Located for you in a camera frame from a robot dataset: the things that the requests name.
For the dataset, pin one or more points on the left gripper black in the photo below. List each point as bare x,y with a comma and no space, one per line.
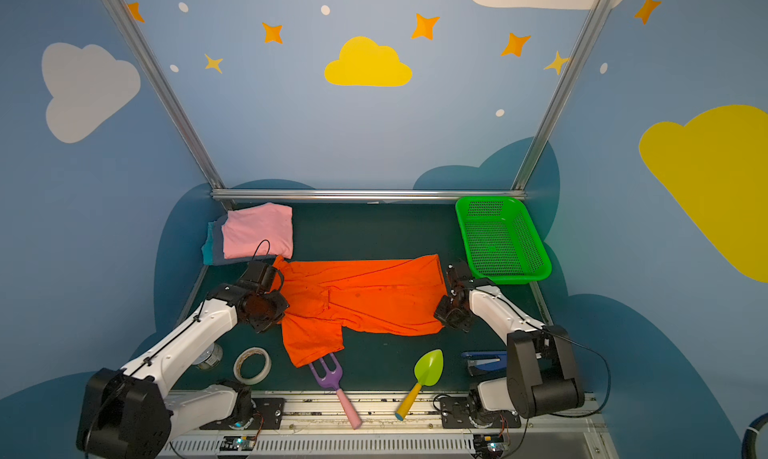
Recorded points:
271,306

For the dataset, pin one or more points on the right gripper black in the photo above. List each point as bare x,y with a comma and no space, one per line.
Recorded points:
452,306

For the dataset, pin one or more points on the orange t shirt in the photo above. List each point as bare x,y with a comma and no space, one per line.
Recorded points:
397,297

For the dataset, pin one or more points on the green plastic basket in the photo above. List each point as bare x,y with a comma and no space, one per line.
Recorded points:
501,241

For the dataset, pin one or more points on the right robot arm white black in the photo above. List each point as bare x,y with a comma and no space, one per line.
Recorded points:
541,373

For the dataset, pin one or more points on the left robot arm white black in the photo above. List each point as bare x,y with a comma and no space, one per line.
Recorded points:
128,412

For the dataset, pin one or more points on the grey folded t shirt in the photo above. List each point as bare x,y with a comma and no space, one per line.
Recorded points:
219,258

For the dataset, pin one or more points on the blue stapler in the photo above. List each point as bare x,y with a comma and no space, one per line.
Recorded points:
484,362

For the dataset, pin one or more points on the green toy shovel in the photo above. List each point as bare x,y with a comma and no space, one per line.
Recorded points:
427,371

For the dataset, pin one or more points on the pink folded t shirt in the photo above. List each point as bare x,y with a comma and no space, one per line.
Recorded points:
258,231

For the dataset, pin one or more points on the teal folded t shirt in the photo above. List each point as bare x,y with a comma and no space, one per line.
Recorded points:
208,247

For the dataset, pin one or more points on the silver tin can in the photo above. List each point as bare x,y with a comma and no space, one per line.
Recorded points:
209,358

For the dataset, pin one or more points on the white tape roll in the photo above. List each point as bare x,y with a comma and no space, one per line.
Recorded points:
252,366

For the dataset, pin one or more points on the purple toy garden fork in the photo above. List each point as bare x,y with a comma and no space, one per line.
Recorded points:
328,373

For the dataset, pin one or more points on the back horizontal aluminium bar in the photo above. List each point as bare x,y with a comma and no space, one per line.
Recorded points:
354,196

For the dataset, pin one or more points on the right circuit board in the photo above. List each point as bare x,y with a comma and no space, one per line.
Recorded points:
488,446

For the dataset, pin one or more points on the circuit board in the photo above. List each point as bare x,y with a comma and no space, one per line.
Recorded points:
237,444
488,446

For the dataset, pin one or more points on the left circuit board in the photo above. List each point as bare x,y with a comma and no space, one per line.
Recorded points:
237,444

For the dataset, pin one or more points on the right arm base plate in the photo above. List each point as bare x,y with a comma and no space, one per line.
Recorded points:
455,413

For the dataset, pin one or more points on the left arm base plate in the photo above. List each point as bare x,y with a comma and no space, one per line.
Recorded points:
267,414

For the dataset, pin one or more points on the aluminium rail base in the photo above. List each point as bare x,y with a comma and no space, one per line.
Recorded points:
306,424

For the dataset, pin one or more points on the right aluminium frame post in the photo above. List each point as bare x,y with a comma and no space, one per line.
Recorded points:
583,46

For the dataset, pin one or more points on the aluminium frame post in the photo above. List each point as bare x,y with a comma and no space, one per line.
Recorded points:
583,46
137,43

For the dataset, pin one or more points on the left aluminium frame post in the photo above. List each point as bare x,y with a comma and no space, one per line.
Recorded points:
137,43

